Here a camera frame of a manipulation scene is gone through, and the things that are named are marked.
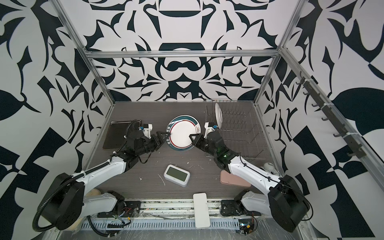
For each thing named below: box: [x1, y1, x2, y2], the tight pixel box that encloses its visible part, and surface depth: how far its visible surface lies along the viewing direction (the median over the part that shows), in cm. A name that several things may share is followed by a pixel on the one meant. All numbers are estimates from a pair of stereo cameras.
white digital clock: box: [163, 164, 191, 188], surface depth 83 cm
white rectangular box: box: [193, 192, 211, 230], surface depth 72 cm
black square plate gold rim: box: [102, 120, 142, 149], surface depth 104 cm
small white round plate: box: [166, 114, 202, 152], surface depth 83 cm
